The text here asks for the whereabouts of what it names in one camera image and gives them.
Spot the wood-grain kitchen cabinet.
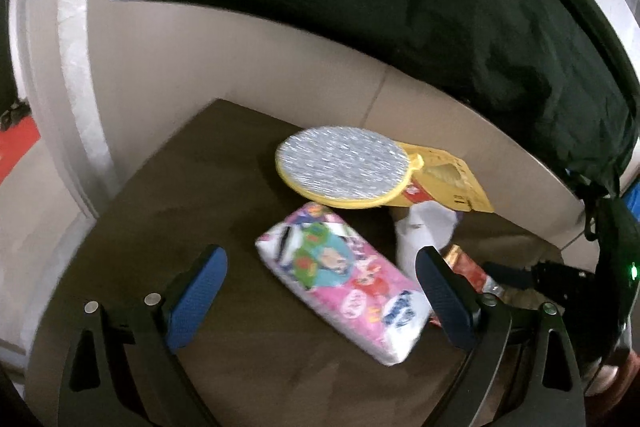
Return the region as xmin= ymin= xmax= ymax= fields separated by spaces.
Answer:
xmin=85 ymin=0 xmax=601 ymax=253

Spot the white tissue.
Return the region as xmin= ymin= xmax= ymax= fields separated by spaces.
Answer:
xmin=394 ymin=201 xmax=460 ymax=275

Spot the pink cartoon tissue pack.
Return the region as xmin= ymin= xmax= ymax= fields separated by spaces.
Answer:
xmin=255 ymin=202 xmax=433 ymax=367

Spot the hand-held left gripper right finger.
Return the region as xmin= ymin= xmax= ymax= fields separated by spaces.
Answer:
xmin=415 ymin=246 xmax=586 ymax=427

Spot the blue towel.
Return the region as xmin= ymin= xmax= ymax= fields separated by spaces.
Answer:
xmin=617 ymin=179 xmax=640 ymax=212

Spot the red floor mat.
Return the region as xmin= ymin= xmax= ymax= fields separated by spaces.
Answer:
xmin=0 ymin=117 xmax=41 ymax=182

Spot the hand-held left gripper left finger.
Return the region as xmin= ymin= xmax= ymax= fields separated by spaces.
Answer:
xmin=57 ymin=244 xmax=229 ymax=427

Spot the small black floor object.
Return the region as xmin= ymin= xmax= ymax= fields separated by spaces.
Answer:
xmin=0 ymin=101 xmax=28 ymax=130

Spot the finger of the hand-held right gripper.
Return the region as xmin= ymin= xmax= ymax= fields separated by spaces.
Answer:
xmin=482 ymin=261 xmax=537 ymax=291

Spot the red snack wrapper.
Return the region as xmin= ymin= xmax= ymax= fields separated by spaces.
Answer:
xmin=430 ymin=244 xmax=506 ymax=328

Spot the yellow paper packet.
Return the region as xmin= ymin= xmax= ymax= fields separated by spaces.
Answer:
xmin=400 ymin=146 xmax=496 ymax=214

